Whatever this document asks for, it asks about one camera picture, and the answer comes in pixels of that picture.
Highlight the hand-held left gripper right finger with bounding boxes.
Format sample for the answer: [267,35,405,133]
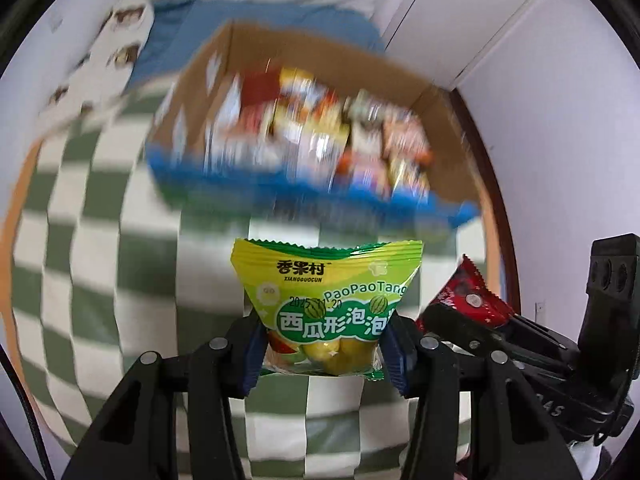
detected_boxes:
[381,312,583,480]

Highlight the pile of snack packets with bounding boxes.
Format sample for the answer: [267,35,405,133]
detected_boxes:
[205,60,434,202]

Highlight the green white checkered cloth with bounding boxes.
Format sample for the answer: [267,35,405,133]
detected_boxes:
[10,85,501,480]

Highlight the green bubble gum bag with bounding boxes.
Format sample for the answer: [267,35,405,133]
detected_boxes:
[230,237,423,382]

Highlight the cardboard box with blue print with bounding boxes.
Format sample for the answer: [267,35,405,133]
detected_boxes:
[145,20,483,229]

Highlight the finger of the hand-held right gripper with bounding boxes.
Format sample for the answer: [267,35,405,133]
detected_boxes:
[416,292,568,396]
[500,314,583,361]

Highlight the white cabinet door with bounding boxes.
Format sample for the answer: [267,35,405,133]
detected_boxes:
[380,0,562,92]

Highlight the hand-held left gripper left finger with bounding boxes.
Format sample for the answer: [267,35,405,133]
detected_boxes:
[62,317,269,480]

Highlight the blue cloth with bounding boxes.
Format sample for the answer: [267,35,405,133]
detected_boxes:
[131,0,387,92]

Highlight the white printed pillow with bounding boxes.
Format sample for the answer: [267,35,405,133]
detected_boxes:
[37,0,156,137]

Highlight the black cable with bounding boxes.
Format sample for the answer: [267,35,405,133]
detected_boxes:
[0,345,56,480]

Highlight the red black snack packet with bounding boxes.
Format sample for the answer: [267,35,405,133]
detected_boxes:
[425,254,514,329]

